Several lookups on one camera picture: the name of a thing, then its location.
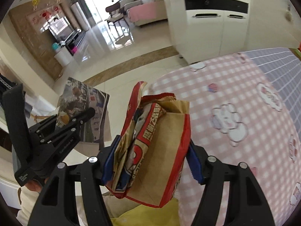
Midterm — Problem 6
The brown red paper bag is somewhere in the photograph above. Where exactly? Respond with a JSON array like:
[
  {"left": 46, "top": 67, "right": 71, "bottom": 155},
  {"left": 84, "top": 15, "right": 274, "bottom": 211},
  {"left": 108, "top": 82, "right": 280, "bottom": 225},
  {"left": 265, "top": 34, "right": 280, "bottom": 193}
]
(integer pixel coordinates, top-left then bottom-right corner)
[{"left": 105, "top": 81, "right": 191, "bottom": 208}]

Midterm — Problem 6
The person left hand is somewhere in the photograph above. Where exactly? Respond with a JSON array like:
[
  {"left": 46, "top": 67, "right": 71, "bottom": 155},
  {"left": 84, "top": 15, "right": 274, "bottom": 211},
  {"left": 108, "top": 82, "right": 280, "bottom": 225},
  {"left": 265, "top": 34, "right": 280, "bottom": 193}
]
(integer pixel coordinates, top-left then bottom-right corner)
[{"left": 25, "top": 180, "right": 43, "bottom": 193}]

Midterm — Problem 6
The yellow garment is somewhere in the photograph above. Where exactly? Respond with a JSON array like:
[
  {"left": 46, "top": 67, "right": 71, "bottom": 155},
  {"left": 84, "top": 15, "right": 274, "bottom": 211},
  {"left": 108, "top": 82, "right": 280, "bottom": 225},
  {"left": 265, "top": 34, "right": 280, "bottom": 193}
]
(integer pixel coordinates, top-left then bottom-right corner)
[{"left": 111, "top": 199, "right": 180, "bottom": 226}]

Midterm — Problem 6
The white cylindrical bin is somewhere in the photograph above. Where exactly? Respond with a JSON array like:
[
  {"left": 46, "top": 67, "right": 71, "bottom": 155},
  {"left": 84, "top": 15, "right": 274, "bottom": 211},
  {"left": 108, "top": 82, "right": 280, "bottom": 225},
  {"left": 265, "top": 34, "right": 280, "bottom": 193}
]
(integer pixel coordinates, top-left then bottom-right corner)
[{"left": 55, "top": 47, "right": 72, "bottom": 67}]

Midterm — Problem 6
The tv stand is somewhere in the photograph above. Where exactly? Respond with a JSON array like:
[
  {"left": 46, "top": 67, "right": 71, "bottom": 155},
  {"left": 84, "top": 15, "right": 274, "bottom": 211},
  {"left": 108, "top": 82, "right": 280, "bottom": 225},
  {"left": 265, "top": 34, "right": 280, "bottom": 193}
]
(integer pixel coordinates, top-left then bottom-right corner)
[{"left": 65, "top": 31, "right": 86, "bottom": 56}]

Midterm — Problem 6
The purple grid tablecloth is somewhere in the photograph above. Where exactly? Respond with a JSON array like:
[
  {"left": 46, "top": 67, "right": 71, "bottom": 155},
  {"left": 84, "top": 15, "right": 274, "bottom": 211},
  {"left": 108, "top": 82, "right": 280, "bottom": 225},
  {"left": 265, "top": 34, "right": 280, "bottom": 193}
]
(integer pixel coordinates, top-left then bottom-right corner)
[{"left": 245, "top": 47, "right": 301, "bottom": 134}]

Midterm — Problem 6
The white sideboard cabinet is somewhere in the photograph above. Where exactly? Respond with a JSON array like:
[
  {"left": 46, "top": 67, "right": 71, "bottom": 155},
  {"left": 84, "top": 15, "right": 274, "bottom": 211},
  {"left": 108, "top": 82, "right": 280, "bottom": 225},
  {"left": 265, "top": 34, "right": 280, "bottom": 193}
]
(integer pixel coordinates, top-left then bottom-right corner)
[{"left": 164, "top": 0, "right": 249, "bottom": 64}]

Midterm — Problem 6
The dark wooden chair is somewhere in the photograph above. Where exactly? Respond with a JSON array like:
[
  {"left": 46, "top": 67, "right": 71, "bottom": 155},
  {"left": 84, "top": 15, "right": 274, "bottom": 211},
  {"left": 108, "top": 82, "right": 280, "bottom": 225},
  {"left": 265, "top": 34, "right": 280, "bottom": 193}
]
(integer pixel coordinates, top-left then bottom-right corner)
[{"left": 105, "top": 2, "right": 130, "bottom": 39}]

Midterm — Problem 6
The pink blanket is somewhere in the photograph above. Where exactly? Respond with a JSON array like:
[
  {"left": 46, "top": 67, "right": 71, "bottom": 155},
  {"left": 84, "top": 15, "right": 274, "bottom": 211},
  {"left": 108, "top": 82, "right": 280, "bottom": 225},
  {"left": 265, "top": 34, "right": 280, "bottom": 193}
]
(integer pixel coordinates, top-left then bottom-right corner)
[{"left": 128, "top": 3, "right": 157, "bottom": 22}]

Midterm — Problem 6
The beige sofa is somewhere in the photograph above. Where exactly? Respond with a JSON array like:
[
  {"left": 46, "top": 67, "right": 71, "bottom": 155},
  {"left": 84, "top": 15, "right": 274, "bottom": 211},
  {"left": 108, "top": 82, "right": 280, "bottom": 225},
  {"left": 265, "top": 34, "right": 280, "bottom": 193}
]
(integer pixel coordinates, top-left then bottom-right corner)
[{"left": 122, "top": 0, "right": 167, "bottom": 27}]

